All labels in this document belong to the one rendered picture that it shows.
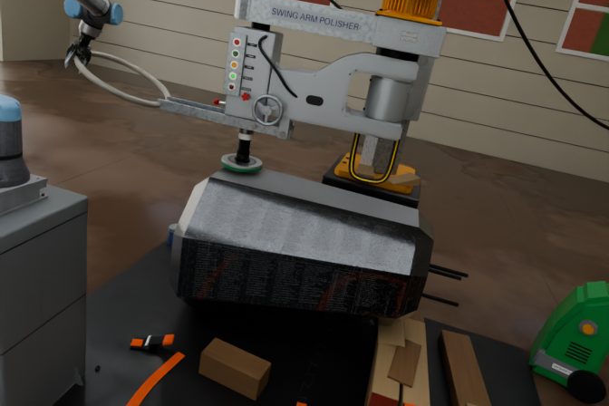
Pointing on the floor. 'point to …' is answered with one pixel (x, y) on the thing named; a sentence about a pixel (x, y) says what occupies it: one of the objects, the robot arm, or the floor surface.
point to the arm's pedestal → (43, 298)
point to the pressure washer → (575, 343)
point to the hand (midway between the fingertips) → (72, 68)
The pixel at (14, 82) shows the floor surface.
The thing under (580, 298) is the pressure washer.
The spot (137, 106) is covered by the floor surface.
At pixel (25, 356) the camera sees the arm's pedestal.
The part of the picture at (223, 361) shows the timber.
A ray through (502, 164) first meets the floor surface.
